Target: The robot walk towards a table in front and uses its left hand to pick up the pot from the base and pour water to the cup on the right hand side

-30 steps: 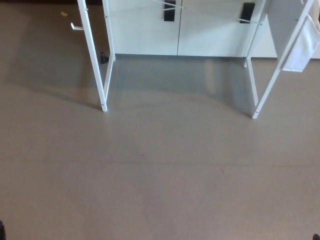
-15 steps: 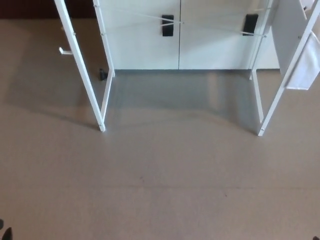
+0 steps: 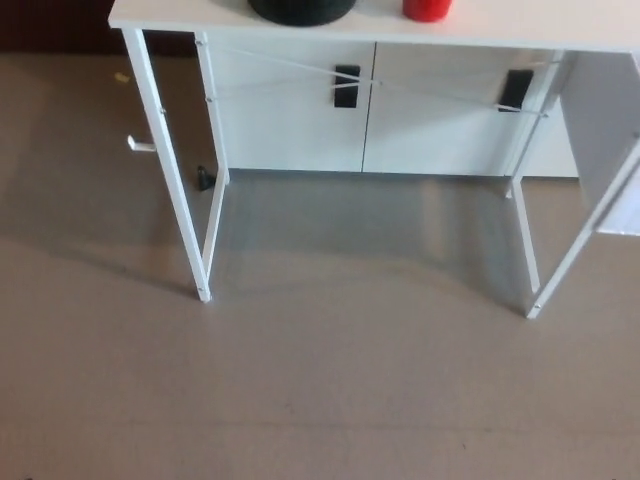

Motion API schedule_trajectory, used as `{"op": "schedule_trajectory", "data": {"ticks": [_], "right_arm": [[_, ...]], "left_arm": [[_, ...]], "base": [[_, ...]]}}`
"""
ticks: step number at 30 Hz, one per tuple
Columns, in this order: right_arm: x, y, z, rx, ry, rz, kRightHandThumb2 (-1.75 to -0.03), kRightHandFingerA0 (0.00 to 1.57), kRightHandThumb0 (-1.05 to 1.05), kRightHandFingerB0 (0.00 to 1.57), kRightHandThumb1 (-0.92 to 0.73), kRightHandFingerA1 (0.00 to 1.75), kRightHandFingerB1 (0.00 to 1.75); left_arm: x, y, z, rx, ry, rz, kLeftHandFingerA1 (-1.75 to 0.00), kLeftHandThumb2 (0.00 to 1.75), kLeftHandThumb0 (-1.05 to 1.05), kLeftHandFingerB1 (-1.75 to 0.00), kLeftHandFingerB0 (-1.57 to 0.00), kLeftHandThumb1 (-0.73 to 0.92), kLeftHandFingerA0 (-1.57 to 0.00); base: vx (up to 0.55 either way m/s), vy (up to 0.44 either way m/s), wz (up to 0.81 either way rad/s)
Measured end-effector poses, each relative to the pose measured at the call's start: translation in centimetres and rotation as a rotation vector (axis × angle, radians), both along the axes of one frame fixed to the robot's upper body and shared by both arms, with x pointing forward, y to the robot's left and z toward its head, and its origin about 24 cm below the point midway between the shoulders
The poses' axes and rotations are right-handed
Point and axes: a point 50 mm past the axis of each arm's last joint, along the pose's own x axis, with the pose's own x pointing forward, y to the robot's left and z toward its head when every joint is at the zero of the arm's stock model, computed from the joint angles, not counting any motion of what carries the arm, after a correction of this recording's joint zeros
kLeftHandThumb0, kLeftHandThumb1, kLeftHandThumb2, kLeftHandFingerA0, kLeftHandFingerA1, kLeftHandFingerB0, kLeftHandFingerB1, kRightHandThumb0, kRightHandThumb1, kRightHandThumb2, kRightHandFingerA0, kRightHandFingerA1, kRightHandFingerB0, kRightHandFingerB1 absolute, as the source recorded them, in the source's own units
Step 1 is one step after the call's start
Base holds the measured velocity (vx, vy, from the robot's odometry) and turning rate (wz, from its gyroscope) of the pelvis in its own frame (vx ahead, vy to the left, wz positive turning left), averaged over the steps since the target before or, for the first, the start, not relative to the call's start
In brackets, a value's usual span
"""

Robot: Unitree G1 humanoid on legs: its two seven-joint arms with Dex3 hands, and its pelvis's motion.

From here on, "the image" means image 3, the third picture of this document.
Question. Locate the black electric kettle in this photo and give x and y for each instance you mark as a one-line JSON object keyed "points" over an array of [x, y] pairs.
{"points": [[302, 10]]}

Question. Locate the thin white cross brace rod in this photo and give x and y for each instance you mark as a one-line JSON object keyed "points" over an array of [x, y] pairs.
{"points": [[300, 66], [300, 89]]}

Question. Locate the small yellow floor scrap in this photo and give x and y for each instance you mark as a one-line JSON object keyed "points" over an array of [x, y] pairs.
{"points": [[120, 76]]}

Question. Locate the white hook on table leg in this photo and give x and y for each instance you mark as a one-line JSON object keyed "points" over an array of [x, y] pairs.
{"points": [[139, 145]]}

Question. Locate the white cabinet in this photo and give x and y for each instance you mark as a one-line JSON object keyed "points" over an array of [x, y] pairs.
{"points": [[290, 135]]}

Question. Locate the small black floor object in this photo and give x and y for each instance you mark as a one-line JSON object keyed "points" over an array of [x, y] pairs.
{"points": [[204, 180]]}

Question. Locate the red plastic cup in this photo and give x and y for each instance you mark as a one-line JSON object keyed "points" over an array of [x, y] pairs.
{"points": [[427, 9]]}

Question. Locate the white side panel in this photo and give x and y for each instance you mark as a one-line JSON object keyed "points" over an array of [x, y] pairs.
{"points": [[600, 125]]}

